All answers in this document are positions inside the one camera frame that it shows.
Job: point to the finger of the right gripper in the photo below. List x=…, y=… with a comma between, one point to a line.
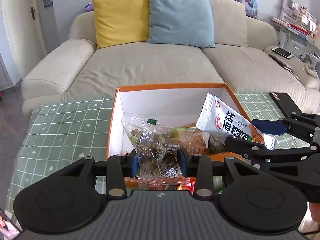
x=271, y=127
x=247, y=149

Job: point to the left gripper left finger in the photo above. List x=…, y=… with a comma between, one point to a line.
x=115, y=169

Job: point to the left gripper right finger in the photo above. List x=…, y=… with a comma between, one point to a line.
x=208, y=174

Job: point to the clear mixed nut bag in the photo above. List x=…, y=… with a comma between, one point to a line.
x=157, y=147

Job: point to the white noodle stick snack bag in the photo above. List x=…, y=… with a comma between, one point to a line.
x=221, y=122

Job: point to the smartphone on sofa arm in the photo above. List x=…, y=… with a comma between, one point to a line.
x=284, y=53

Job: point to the remote on sofa arm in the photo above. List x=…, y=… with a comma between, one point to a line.
x=281, y=63

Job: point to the orange cardboard box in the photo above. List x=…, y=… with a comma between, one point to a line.
x=173, y=105

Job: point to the green checked tablecloth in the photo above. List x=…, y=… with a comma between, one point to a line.
x=58, y=135

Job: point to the white desk with books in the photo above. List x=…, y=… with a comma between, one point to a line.
x=297, y=31

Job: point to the beige sofa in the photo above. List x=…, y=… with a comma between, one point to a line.
x=77, y=70

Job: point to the beige cushion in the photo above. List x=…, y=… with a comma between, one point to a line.
x=230, y=22

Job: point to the phone on stand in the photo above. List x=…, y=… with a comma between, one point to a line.
x=8, y=229

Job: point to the blue cushion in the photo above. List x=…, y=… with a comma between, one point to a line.
x=183, y=22

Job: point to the yellow cushion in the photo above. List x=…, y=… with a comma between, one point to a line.
x=120, y=21

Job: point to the white door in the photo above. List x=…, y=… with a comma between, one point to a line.
x=24, y=33

